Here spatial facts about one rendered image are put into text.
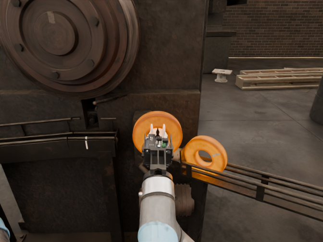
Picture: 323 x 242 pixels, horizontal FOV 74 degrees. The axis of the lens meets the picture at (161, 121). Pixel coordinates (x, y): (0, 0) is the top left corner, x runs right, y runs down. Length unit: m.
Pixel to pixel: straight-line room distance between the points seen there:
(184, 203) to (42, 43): 0.74
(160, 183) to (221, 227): 1.06
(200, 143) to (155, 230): 0.40
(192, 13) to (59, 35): 0.49
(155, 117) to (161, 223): 0.31
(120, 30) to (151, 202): 0.53
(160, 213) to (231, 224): 1.12
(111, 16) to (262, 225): 1.41
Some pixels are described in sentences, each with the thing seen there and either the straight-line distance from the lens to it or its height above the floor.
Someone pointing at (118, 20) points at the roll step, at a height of 1.15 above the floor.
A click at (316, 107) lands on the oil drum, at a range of 3.20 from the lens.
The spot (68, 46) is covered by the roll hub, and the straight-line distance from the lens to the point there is 0.73.
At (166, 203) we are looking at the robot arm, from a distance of 0.47.
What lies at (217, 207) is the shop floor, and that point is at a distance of 1.61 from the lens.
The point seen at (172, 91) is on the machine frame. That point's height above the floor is 0.87.
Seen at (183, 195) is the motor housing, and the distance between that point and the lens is 0.90.
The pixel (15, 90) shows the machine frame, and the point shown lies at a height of 0.87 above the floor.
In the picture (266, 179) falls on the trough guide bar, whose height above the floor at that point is 0.68.
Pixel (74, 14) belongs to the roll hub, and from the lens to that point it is 0.73.
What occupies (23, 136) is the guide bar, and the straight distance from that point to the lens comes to 1.13.
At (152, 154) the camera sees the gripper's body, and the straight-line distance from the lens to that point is 0.54.
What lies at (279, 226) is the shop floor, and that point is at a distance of 1.64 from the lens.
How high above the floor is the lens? 1.16
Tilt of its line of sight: 26 degrees down
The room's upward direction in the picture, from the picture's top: straight up
